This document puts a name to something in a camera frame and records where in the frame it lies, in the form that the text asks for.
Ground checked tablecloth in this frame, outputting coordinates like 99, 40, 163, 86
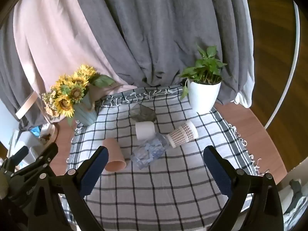
64, 85, 268, 231

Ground blue ribbed vase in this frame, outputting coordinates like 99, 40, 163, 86
72, 89, 98, 126

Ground grey curtain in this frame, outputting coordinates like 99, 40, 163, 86
0, 0, 254, 128

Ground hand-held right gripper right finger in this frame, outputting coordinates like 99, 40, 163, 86
203, 146, 285, 231

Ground brown checked paper cup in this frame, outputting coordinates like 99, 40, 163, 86
167, 120, 199, 149

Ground beige strap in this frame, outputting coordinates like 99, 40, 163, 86
15, 91, 39, 120

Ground beige dried flowers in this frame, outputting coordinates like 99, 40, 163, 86
41, 90, 61, 119

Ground pink cup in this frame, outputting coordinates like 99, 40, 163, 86
102, 138, 127, 173

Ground white hoop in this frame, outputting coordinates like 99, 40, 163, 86
264, 0, 301, 130

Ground clear blue patterned cup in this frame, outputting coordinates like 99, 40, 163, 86
131, 133, 170, 170

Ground green potted plant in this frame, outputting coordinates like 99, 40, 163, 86
178, 44, 228, 100

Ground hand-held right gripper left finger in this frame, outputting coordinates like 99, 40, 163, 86
61, 146, 110, 231

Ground pink cloth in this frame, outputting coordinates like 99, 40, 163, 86
13, 0, 138, 107

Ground sunflower bouquet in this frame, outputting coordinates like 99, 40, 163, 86
49, 64, 116, 119

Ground white cup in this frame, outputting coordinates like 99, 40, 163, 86
135, 121, 155, 141

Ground white ribbed plant pot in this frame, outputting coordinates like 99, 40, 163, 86
187, 79, 222, 112

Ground grey cloth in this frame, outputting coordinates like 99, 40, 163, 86
288, 179, 308, 213

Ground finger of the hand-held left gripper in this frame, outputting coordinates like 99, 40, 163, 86
15, 142, 63, 194
0, 146, 30, 174

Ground white cloth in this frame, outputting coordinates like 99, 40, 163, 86
234, 0, 256, 109

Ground grey glass cup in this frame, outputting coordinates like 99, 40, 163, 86
130, 103, 157, 123

